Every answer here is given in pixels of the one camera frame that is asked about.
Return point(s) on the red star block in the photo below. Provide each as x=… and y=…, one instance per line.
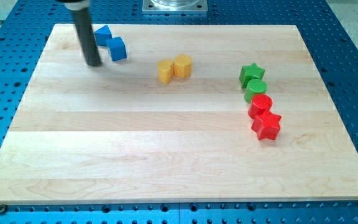
x=266, y=125

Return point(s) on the blue cube block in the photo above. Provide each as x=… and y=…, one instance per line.
x=117, y=48

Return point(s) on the green cylinder block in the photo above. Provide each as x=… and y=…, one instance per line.
x=254, y=86

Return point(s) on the red cylinder block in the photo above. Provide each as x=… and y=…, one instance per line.
x=259, y=104

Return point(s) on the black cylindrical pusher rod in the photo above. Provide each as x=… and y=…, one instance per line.
x=81, y=18

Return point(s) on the green star block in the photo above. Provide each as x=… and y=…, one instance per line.
x=250, y=72

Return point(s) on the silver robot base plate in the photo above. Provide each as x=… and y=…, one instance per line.
x=174, y=5

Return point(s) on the blue perforated metal base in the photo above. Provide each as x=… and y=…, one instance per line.
x=24, y=31

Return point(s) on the blue triangular block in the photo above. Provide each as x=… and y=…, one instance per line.
x=102, y=35

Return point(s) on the yellow hexagon block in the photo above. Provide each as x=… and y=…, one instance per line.
x=182, y=66

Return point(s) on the light wooden board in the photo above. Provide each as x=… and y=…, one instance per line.
x=117, y=134

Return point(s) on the yellow heart block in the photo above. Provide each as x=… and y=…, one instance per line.
x=165, y=70

